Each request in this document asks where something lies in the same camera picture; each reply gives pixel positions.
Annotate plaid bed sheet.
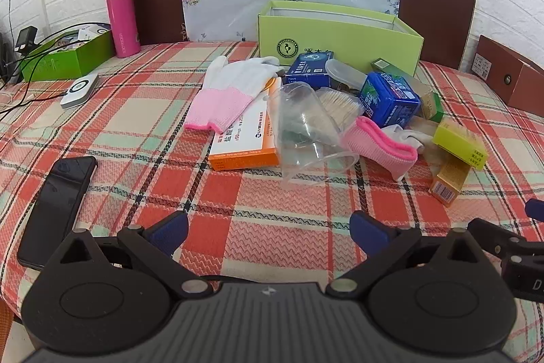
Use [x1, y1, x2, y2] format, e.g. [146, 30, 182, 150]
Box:
[0, 40, 544, 363]

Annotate brown cardboard box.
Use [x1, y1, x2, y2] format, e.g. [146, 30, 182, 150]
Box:
[471, 35, 544, 110]

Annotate black power adapter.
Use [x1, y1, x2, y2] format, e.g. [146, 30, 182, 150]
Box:
[15, 27, 37, 54]

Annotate orange medicine box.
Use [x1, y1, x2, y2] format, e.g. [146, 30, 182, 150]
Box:
[208, 77, 284, 171]

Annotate green box with small items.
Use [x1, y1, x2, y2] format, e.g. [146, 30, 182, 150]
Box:
[19, 29, 115, 83]

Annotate bag of cotton swabs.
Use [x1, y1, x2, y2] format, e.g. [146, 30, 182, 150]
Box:
[317, 87, 363, 126]

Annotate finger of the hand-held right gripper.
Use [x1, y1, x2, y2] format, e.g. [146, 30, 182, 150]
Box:
[525, 198, 544, 221]
[467, 217, 528, 262]

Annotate white glove with pink cuff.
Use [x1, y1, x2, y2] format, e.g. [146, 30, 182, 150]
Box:
[184, 56, 282, 133]
[342, 116, 435, 182]

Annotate large blue box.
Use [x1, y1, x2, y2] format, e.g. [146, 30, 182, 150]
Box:
[359, 71, 422, 129]

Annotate clear plastic container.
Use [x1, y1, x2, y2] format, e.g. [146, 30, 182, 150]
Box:
[325, 60, 369, 86]

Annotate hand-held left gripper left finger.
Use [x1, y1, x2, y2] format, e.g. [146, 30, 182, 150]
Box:
[45, 211, 211, 301]

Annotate black smartphone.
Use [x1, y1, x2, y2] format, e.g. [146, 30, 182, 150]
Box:
[17, 155, 98, 271]

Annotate clear plastic cup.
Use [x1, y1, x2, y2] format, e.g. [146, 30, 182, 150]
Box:
[280, 139, 360, 184]
[268, 83, 341, 149]

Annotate gold green small box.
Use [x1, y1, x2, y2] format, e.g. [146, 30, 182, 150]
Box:
[419, 88, 445, 122]

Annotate light green cardboard box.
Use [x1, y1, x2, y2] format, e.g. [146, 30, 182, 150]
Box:
[257, 1, 425, 78]

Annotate small blue box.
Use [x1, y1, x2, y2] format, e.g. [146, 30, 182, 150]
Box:
[285, 52, 335, 88]

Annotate pink thermos bottle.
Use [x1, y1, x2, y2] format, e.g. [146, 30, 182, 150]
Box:
[105, 0, 141, 59]

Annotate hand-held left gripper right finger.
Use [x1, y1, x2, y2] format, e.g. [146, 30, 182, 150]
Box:
[326, 211, 490, 301]

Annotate white wireless charger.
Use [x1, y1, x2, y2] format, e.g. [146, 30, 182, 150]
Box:
[59, 75, 100, 110]

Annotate yellow green box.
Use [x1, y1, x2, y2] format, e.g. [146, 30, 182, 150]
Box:
[432, 116, 489, 167]

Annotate orange gold box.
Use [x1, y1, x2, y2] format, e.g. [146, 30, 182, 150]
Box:
[429, 158, 471, 207]

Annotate black cable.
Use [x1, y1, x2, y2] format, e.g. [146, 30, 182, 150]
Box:
[0, 29, 92, 119]

